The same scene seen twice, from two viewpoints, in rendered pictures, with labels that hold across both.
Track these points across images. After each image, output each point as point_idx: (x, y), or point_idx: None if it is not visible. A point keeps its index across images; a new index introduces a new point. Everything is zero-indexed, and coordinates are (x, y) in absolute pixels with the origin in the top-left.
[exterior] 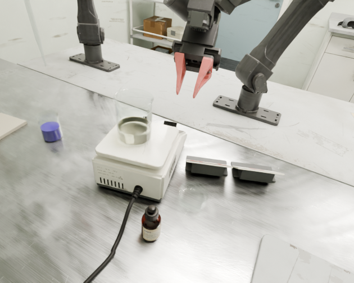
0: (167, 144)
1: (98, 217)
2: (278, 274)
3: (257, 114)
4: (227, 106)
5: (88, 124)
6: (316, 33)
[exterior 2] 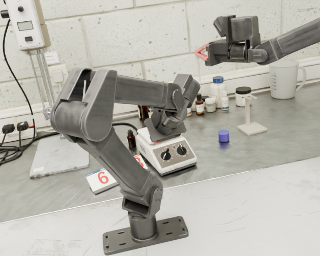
0: (145, 135)
1: None
2: (79, 158)
3: (128, 231)
4: (164, 221)
5: (225, 151)
6: None
